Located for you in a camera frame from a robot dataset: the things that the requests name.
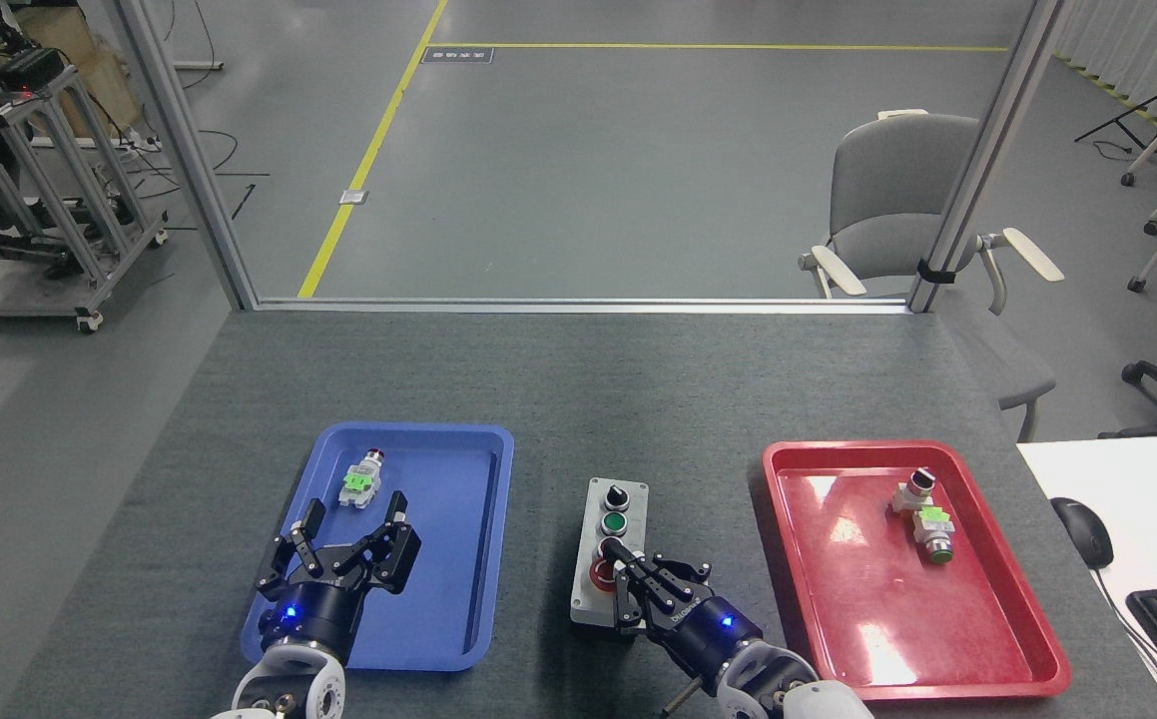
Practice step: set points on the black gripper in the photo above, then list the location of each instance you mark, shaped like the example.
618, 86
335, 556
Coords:
313, 614
708, 634

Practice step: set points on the grey four-button control box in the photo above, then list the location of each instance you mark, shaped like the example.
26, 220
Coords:
618, 504

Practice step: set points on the cardboard box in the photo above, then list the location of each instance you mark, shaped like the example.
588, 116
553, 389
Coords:
99, 75

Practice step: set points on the blue plastic tray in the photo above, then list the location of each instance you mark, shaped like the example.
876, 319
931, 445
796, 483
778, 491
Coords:
448, 559

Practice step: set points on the red plastic tray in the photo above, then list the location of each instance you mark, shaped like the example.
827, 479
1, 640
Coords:
838, 599

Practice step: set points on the metal floor outlet plate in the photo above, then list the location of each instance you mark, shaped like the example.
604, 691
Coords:
354, 197

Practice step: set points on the black computer mouse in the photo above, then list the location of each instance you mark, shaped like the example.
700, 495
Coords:
1083, 532

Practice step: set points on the grey armchair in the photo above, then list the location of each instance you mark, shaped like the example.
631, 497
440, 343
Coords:
887, 190

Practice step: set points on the dark floor label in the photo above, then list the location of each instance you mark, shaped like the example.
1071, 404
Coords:
457, 55

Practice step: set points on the black tripod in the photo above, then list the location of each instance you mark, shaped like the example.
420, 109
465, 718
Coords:
1152, 100

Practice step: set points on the white curtain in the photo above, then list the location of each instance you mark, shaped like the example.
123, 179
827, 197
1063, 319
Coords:
1147, 40

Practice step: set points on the red-capped push button switch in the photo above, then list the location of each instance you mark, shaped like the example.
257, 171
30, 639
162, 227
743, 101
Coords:
362, 481

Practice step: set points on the green-tagged push button switch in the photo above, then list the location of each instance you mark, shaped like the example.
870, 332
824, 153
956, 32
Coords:
934, 529

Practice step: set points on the silver aluminium rail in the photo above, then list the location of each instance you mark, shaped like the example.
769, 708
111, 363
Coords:
578, 305

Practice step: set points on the silver aluminium post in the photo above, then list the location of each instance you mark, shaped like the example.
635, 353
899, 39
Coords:
987, 150
184, 150

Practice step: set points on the aluminium frame cart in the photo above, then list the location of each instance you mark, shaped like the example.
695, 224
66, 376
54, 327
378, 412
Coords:
69, 210

